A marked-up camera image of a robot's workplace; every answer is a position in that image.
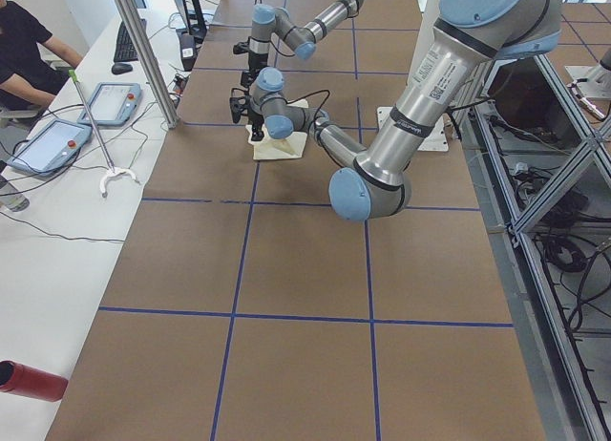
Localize near teach pendant tablet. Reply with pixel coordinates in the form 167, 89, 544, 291
7, 118, 92, 177

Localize aluminium frame post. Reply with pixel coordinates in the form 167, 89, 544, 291
115, 0, 179, 129

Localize seated person dark shirt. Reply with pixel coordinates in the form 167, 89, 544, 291
1, 0, 83, 111

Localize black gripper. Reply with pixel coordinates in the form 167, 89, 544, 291
248, 96, 264, 143
241, 51, 269, 90

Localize cream long-sleeve cat shirt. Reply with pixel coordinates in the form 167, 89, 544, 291
244, 114, 307, 160

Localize clear plastic bottle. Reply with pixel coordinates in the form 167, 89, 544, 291
0, 175, 30, 212

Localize metal reacher grabber stick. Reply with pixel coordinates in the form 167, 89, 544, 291
68, 69, 139, 199

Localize black keyboard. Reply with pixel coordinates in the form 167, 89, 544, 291
113, 22, 138, 63

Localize teach pendant tablet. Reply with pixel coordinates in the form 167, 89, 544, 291
87, 82, 142, 128
7, 118, 92, 177

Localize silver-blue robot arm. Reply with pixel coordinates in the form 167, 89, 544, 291
233, 0, 365, 89
246, 0, 562, 221

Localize red water bottle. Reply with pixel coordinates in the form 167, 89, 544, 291
1, 360, 69, 402

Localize black computer mouse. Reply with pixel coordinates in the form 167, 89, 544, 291
111, 62, 133, 75

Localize black power adapter box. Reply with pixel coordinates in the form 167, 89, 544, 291
179, 31, 198, 72

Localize far teach pendant tablet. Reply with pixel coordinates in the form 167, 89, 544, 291
87, 82, 142, 128

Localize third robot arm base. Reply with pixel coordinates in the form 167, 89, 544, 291
564, 50, 610, 101

